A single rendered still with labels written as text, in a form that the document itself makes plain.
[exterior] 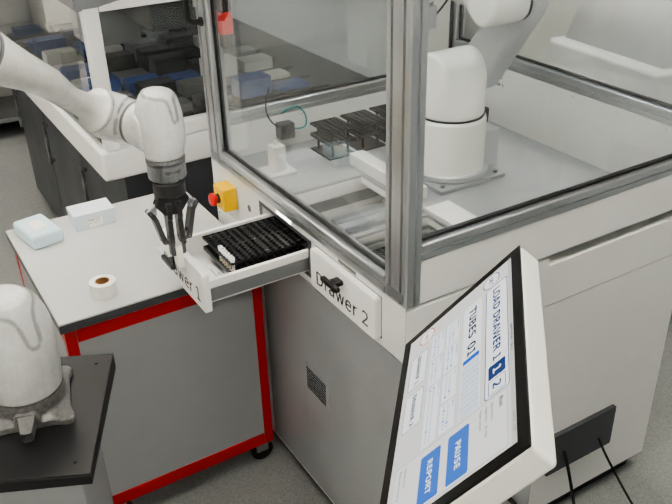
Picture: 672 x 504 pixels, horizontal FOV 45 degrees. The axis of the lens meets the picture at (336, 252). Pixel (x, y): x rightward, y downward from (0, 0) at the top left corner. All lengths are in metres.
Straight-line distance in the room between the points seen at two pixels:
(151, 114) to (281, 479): 1.35
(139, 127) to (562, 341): 1.18
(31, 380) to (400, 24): 0.99
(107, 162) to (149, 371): 0.79
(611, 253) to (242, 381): 1.13
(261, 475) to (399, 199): 1.34
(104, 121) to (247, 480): 1.31
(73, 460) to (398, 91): 0.95
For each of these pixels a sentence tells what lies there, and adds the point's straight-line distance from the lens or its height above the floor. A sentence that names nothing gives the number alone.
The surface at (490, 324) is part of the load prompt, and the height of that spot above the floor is 1.14.
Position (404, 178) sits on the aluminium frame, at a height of 1.25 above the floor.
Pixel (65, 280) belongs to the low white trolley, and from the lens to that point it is 2.35.
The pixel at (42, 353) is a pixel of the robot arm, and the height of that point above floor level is 0.96.
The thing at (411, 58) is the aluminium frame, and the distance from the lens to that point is 1.51.
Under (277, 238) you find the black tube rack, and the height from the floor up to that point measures 0.90.
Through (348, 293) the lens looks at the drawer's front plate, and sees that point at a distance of 1.90.
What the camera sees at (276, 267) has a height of 0.87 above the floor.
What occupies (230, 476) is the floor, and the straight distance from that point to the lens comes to 2.73.
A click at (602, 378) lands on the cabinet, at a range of 2.42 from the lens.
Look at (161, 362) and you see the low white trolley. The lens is 2.34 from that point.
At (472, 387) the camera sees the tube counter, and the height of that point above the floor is 1.12.
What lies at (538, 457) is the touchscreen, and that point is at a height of 1.18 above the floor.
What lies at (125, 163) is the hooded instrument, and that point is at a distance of 2.81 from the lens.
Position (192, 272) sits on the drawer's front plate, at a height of 0.91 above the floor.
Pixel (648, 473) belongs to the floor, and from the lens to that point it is 2.86.
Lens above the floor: 1.90
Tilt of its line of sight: 29 degrees down
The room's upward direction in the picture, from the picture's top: 2 degrees counter-clockwise
